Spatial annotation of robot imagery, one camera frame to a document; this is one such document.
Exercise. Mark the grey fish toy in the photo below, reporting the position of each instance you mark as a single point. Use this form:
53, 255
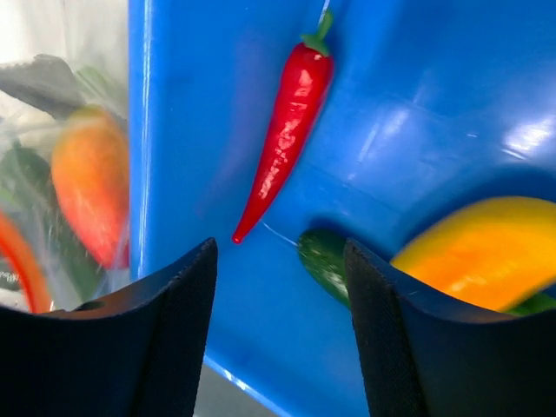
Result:
46, 83

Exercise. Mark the red chili pepper toy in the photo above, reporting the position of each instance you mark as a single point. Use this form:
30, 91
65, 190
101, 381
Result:
304, 84

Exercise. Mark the dark green cucumber toy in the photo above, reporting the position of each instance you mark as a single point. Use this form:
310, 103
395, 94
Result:
321, 254

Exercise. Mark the clear zip top bag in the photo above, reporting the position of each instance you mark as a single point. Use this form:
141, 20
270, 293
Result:
44, 265

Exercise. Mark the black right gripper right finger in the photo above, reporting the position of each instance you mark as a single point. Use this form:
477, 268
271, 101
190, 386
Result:
423, 353

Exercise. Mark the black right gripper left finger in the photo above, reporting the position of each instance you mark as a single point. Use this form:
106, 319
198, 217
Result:
135, 352

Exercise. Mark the blue plastic bin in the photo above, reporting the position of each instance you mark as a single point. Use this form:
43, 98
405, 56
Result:
434, 104

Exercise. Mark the yellow orange mango toy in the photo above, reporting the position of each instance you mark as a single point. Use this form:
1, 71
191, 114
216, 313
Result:
493, 254

